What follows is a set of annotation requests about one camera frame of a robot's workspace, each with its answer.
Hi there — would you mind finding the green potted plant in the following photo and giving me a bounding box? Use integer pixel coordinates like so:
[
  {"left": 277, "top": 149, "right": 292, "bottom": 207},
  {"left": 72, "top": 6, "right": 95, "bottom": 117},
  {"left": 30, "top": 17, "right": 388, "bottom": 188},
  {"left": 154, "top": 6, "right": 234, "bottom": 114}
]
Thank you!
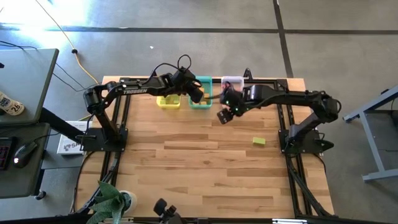
[{"left": 85, "top": 180, "right": 133, "bottom": 224}]

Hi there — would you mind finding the clear plastic bin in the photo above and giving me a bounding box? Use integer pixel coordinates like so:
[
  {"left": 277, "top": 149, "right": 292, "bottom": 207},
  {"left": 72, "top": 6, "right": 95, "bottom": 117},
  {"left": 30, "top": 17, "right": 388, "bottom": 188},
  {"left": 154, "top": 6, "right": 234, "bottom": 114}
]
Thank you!
[{"left": 221, "top": 75, "right": 245, "bottom": 94}]

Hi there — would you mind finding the teal plastic bin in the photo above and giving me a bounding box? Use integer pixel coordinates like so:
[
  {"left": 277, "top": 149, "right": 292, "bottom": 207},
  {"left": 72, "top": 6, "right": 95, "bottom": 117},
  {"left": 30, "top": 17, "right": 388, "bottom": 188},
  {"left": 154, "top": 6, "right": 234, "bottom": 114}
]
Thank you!
[{"left": 188, "top": 75, "right": 214, "bottom": 110}]

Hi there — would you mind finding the black computer mouse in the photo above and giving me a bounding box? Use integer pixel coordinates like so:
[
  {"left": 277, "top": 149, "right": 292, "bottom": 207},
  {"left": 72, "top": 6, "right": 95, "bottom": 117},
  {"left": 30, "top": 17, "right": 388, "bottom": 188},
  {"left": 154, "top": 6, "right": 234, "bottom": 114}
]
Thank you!
[{"left": 12, "top": 141, "right": 39, "bottom": 169}]

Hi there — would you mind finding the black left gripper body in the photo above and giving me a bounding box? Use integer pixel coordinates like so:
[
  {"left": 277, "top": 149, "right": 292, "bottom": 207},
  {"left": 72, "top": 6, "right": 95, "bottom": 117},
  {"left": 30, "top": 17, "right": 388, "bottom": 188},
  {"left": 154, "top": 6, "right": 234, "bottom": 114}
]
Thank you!
[{"left": 169, "top": 70, "right": 201, "bottom": 94}]

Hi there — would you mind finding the silver metal bar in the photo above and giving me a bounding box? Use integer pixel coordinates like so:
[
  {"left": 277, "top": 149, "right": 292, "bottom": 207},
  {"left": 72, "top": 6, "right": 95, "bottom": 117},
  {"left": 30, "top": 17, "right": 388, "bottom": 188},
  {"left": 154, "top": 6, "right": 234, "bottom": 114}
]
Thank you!
[{"left": 272, "top": 218, "right": 308, "bottom": 224}]

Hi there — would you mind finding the black keyboard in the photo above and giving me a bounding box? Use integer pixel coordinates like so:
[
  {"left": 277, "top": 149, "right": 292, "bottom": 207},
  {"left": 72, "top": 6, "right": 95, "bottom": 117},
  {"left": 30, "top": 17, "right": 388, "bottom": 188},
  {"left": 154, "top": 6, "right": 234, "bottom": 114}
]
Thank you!
[{"left": 0, "top": 136, "right": 14, "bottom": 171}]

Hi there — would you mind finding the white plant pot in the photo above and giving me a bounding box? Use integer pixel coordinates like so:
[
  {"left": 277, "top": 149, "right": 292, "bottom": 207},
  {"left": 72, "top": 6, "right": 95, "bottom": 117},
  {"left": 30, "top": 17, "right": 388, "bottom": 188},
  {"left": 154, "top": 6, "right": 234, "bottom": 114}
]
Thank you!
[{"left": 119, "top": 190, "right": 139, "bottom": 215}]

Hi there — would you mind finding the yellow floor cable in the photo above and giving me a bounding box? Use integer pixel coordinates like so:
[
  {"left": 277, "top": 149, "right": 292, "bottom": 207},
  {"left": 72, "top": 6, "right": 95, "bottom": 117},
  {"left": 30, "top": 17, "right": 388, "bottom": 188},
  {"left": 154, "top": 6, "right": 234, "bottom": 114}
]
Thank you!
[{"left": 33, "top": 0, "right": 102, "bottom": 87}]

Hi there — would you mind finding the black diagonal strut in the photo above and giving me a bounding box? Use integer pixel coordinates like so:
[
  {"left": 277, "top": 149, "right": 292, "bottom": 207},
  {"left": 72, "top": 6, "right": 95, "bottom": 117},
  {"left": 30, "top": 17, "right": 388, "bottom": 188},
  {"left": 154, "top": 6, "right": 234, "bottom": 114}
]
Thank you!
[{"left": 39, "top": 107, "right": 91, "bottom": 144}]

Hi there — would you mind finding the grey metal table frame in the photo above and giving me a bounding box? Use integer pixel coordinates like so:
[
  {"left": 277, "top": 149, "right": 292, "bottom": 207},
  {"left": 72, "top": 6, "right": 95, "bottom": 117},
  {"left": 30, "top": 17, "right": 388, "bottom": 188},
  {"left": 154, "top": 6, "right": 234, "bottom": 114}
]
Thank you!
[{"left": 341, "top": 84, "right": 398, "bottom": 184}]

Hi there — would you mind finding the black floor cable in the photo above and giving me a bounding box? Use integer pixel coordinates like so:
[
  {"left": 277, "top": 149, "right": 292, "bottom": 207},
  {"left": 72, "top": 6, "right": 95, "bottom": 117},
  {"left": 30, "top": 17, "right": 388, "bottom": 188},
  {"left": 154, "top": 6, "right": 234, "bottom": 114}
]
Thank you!
[{"left": 0, "top": 40, "right": 102, "bottom": 93}]

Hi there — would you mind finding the grey desk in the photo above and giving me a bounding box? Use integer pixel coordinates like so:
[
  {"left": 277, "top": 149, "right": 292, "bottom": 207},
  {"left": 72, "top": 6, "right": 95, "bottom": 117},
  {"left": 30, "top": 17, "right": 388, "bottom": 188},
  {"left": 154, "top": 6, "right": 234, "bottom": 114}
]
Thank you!
[
  {"left": 0, "top": 48, "right": 60, "bottom": 127},
  {"left": 0, "top": 122, "right": 51, "bottom": 200}
]

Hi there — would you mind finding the black device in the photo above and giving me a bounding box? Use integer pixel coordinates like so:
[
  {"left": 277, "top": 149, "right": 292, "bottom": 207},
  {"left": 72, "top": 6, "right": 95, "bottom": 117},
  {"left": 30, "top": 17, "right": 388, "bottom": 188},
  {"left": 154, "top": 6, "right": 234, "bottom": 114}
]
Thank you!
[{"left": 154, "top": 198, "right": 185, "bottom": 224}]

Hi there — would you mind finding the black aluminium table frame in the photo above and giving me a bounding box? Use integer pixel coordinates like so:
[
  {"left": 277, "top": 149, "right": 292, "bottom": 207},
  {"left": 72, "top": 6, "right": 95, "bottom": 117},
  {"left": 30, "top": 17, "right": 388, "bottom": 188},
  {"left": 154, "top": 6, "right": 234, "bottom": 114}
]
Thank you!
[{"left": 71, "top": 76, "right": 335, "bottom": 224}]

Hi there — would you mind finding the yellow plastic bin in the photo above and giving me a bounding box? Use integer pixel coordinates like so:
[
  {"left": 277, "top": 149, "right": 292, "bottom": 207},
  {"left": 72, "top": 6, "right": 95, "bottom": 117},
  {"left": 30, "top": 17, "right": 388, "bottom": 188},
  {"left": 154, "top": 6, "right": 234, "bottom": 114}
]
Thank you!
[{"left": 155, "top": 93, "right": 182, "bottom": 110}]

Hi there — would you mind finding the white printed box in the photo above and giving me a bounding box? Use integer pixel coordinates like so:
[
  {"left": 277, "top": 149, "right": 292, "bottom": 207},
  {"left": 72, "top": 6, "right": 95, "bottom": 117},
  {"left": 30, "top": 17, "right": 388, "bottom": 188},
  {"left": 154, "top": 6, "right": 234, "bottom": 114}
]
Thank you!
[{"left": 57, "top": 120, "right": 94, "bottom": 156}]

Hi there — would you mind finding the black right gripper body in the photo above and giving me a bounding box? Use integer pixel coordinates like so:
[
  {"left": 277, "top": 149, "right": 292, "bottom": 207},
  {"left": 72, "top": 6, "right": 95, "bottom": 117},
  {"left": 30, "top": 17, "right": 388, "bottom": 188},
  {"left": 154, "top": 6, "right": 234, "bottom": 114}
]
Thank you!
[{"left": 221, "top": 86, "right": 249, "bottom": 116}]

